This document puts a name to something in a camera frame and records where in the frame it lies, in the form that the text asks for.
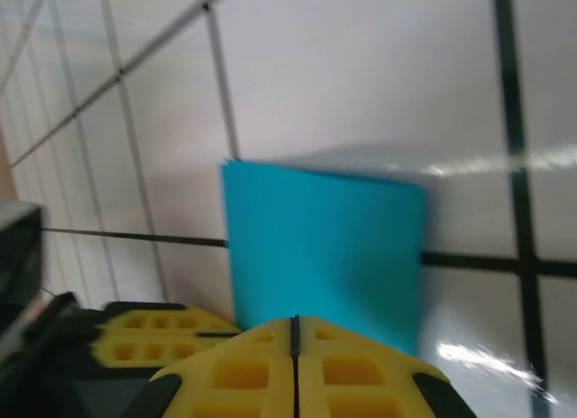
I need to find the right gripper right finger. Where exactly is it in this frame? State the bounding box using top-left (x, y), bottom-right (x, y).
top-left (293, 315), bottom-right (479, 418)

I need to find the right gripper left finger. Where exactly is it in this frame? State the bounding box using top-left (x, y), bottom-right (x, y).
top-left (119, 317), bottom-right (297, 418)

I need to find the teal cloth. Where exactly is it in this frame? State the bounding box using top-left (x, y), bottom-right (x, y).
top-left (219, 159), bottom-right (428, 359)

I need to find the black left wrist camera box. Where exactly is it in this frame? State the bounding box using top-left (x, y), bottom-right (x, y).
top-left (0, 199), bottom-right (45, 304)

